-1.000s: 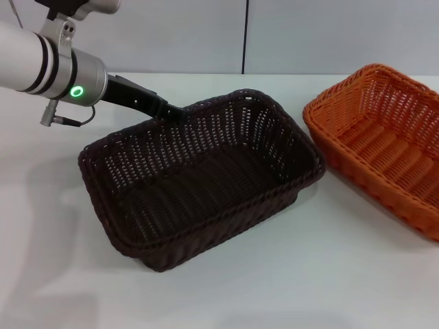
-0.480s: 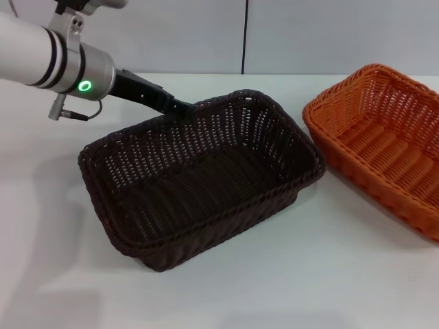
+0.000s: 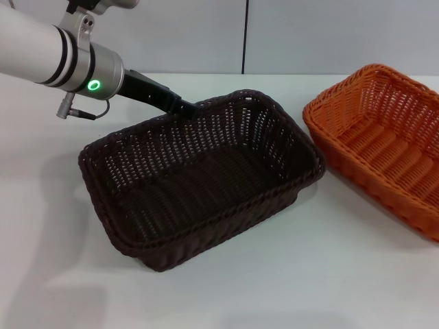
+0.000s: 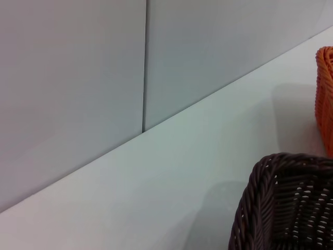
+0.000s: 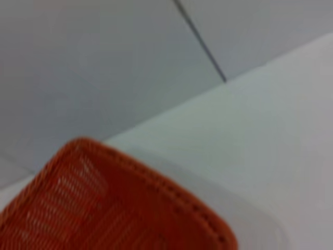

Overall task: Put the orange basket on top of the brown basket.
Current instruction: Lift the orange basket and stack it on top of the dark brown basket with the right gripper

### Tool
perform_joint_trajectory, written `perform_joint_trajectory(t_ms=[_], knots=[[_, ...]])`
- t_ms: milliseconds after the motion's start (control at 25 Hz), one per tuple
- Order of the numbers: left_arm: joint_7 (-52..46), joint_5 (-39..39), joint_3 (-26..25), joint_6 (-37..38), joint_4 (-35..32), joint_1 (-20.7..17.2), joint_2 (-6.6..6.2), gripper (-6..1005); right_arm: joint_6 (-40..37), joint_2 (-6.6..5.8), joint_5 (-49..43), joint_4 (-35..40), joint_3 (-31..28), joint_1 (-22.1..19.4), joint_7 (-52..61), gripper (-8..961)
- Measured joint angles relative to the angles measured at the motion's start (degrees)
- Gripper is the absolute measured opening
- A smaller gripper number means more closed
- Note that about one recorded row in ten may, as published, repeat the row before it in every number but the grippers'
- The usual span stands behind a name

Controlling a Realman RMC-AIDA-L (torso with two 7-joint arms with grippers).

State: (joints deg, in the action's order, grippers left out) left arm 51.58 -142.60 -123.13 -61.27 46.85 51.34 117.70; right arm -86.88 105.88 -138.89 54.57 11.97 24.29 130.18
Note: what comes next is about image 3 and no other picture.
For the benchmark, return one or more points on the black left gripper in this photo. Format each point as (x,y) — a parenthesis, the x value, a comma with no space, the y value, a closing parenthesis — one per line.
(147,90)

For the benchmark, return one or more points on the dark brown wicker basket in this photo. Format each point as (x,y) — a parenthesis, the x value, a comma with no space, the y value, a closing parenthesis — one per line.
(205,181)

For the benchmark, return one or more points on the orange wicker basket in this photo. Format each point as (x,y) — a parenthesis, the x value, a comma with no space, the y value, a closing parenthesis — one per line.
(384,137)

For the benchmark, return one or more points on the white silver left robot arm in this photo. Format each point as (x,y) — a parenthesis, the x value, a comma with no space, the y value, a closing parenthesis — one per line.
(44,51)

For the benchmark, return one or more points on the dark vertical wall strip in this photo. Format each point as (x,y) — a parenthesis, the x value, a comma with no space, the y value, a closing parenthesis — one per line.
(245,34)

